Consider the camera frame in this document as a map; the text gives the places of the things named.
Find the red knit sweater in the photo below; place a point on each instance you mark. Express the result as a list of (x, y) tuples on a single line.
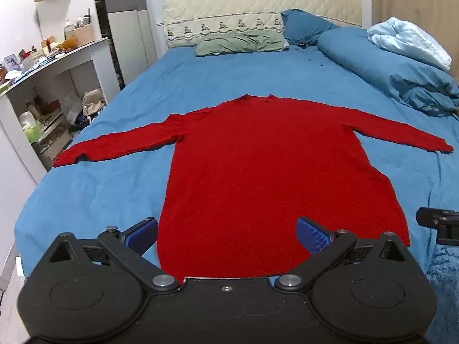
[(258, 172)]

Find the cream quilted headboard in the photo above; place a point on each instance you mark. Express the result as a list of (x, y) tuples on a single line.
[(233, 3)]

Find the light blue blanket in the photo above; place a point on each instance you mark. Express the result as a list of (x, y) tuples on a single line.
[(408, 37)]

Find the blue fluffy rug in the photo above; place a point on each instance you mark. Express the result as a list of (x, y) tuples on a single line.
[(444, 294)]

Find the blue pillow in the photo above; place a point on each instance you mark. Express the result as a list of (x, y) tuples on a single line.
[(304, 25)]

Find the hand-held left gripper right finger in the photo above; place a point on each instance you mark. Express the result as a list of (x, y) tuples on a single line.
[(311, 236)]

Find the green pillow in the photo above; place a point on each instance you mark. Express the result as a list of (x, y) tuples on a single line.
[(236, 43)]

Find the grey and white wardrobe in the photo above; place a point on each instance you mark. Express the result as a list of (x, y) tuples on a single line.
[(123, 32)]

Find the green tissue pack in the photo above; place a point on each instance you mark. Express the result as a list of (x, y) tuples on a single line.
[(30, 129)]

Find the wicker basket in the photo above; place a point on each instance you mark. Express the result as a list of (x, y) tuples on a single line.
[(84, 34)]

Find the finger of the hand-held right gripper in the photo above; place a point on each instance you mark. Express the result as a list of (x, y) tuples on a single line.
[(426, 217)]

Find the blue duvet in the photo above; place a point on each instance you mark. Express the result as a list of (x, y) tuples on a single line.
[(376, 64)]

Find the clear pump bottle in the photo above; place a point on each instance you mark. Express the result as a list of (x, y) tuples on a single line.
[(68, 27)]

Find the bed with blue sheet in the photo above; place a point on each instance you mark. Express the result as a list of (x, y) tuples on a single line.
[(107, 193)]

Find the beige cloth bag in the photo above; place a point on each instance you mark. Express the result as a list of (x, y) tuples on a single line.
[(93, 102)]

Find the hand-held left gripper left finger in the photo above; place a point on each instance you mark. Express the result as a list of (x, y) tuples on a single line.
[(144, 234)]

